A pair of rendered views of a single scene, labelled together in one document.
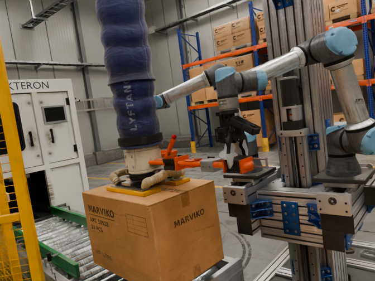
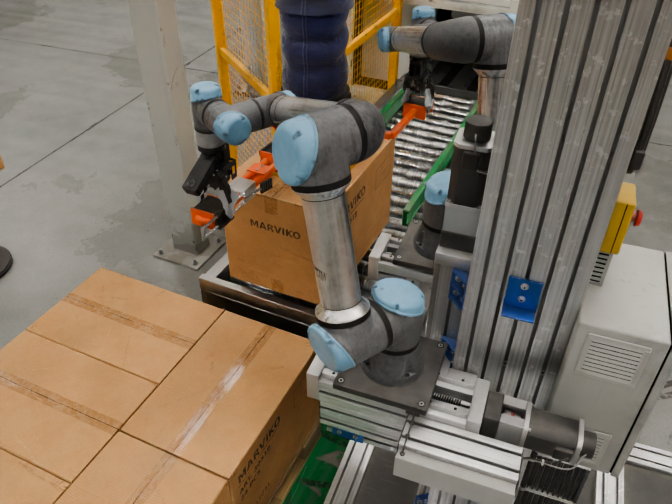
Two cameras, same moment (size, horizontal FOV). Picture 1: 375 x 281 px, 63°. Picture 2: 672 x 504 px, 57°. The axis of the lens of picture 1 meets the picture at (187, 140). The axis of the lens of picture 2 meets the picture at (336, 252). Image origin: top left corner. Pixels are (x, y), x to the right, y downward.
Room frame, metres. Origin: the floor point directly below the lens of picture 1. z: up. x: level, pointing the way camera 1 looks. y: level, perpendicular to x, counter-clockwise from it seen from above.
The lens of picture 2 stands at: (0.92, -1.60, 2.15)
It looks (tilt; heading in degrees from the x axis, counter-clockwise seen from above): 38 degrees down; 69
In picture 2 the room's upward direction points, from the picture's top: 1 degrees clockwise
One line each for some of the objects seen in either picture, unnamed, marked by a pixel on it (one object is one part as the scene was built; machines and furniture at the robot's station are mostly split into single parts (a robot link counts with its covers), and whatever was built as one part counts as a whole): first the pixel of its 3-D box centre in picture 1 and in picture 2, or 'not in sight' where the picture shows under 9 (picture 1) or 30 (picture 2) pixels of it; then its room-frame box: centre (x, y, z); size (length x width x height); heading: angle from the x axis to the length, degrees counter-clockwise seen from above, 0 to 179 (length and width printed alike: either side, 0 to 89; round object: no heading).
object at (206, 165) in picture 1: (211, 164); (240, 190); (1.21, -0.08, 1.20); 0.07 x 0.07 x 0.04; 43
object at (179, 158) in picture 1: (176, 162); (278, 156); (1.37, 0.06, 1.20); 0.10 x 0.08 x 0.06; 133
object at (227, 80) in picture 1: (226, 83); (207, 107); (1.13, -0.17, 1.50); 0.09 x 0.08 x 0.11; 105
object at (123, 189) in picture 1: (131, 186); not in sight; (1.49, 0.30, 1.10); 0.34 x 0.10 x 0.05; 43
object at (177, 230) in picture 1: (150, 223); (314, 204); (1.55, 0.25, 0.87); 0.60 x 0.40 x 0.40; 44
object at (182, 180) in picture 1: (161, 177); not in sight; (1.62, 0.16, 1.10); 0.34 x 0.10 x 0.05; 43
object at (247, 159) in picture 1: (238, 164); (211, 211); (1.11, -0.17, 1.20); 0.08 x 0.07 x 0.05; 43
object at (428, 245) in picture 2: (248, 162); (440, 232); (1.74, -0.33, 1.09); 0.15 x 0.15 x 0.10
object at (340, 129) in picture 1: (341, 138); (394, 312); (1.41, -0.71, 1.20); 0.13 x 0.12 x 0.14; 15
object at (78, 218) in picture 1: (90, 219); (462, 142); (2.62, 0.93, 0.60); 1.60 x 0.10 x 0.09; 44
